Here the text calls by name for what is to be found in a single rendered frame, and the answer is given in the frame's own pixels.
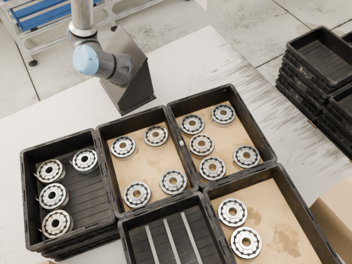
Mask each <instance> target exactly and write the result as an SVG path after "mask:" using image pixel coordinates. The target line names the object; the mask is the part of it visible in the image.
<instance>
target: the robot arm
mask: <svg viewBox="0 0 352 264"><path fill-rule="evenodd" d="M71 12H72V21H71V22H70V24H69V27H68V39H69V42H70V44H71V46H72V48H73V50H74V53H73V65H74V67H75V69H76V70H77V71H78V72H79V73H82V74H84V75H88V76H94V77H97V78H101V79H106V80H108V81H110V82H111V83H113V84H114V85H116V86H121V87H122V86H125V85H127V84H128V83H129V82H130V81H131V79H132V77H133V73H134V62H133V59H132V58H131V56H129V55H127V54H124V53H120V54H111V53H108V52H105V51H103V49H102V47H101V45H100V43H99V41H98V38H97V25H96V23H95V22H94V15H93V0H71Z"/></svg>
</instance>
